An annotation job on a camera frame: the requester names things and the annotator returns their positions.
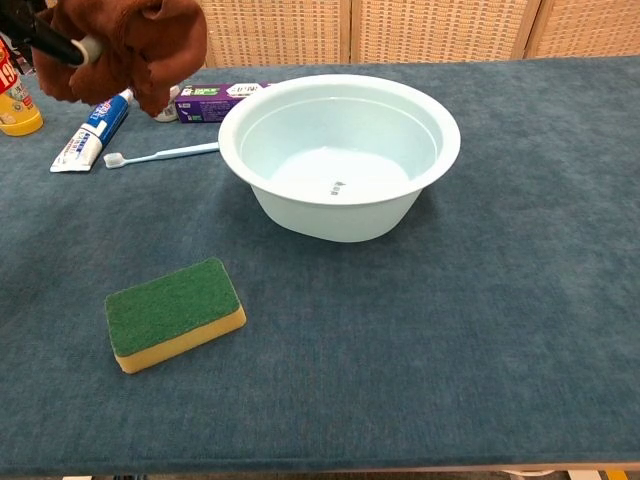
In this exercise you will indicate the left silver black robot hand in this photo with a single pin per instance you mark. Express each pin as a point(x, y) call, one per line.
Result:
point(50, 42)

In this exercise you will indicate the brown cloth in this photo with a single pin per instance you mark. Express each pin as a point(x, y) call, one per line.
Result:
point(150, 50)

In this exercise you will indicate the light blue toothbrush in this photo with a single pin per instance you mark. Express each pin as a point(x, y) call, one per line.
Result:
point(150, 156)

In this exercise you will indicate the green and yellow sponge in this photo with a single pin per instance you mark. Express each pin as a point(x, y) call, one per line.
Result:
point(170, 300)

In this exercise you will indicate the blue table cloth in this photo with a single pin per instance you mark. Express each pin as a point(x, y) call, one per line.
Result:
point(400, 350)

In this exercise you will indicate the yellow detergent bottle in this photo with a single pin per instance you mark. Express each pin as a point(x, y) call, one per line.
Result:
point(20, 120)

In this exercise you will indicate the blue white toothpaste tube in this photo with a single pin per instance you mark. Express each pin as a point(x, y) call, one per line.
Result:
point(85, 142)

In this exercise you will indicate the small white jar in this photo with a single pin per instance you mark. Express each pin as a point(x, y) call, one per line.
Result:
point(171, 116)

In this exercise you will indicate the purple toothpaste box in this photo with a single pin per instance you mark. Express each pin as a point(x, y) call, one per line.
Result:
point(205, 105)

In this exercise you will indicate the light blue plastic basin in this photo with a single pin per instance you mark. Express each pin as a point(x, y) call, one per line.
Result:
point(340, 215)

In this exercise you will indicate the wicker folding screen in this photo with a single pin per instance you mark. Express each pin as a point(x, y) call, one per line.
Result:
point(400, 30)

